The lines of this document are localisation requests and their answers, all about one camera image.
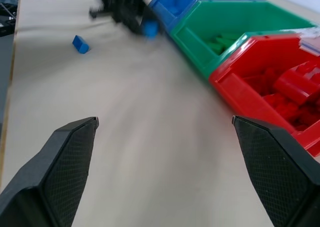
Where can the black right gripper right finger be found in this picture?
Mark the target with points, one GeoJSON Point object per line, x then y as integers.
{"type": "Point", "coordinates": [280, 177]}

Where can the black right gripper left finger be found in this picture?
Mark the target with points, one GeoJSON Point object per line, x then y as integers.
{"type": "Point", "coordinates": [37, 177]}

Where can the blue square block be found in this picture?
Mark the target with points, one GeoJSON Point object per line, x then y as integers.
{"type": "Point", "coordinates": [150, 29]}

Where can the blue wedge block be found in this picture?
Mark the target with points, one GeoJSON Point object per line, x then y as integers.
{"type": "Point", "coordinates": [80, 45]}

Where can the blue plastic bin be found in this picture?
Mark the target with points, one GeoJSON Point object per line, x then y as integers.
{"type": "Point", "coordinates": [165, 4]}

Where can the green plastic bin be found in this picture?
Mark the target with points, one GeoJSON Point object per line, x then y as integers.
{"type": "Point", "coordinates": [192, 49]}

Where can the red cylinder block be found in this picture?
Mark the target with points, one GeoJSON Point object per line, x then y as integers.
{"type": "Point", "coordinates": [295, 87]}

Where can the red plastic bin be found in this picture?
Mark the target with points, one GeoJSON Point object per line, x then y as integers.
{"type": "Point", "coordinates": [232, 92]}

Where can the green flat block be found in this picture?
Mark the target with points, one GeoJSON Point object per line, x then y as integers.
{"type": "Point", "coordinates": [221, 43]}

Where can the red flat block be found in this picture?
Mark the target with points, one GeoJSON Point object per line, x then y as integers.
{"type": "Point", "coordinates": [306, 70]}

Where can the black equipment frame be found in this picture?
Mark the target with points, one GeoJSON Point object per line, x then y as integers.
{"type": "Point", "coordinates": [7, 17]}

